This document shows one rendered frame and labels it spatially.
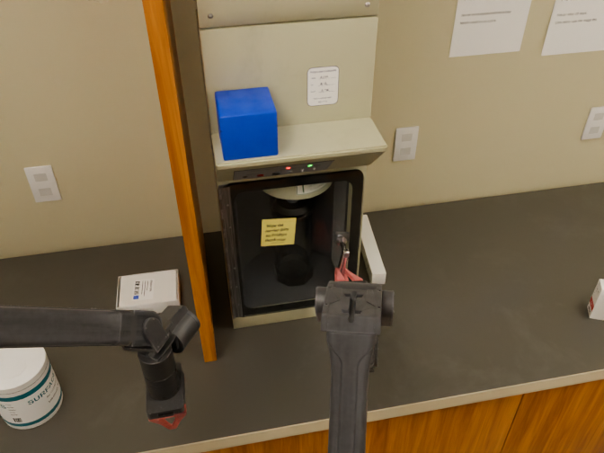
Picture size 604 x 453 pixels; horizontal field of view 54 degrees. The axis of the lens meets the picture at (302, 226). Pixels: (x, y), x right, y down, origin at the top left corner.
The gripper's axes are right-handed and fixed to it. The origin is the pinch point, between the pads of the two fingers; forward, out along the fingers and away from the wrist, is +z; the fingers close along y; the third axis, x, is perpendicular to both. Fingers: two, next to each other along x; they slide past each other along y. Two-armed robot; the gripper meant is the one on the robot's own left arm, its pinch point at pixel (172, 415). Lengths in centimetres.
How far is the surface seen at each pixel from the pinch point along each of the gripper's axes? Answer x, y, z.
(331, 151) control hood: -36, 22, -41
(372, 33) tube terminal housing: -46, 33, -58
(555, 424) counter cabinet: -95, 5, 43
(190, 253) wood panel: -7.3, 24.1, -19.0
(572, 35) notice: -119, 75, -35
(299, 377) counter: -27.8, 15.1, 16.1
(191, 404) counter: -2.6, 12.7, 16.0
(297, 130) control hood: -31, 30, -41
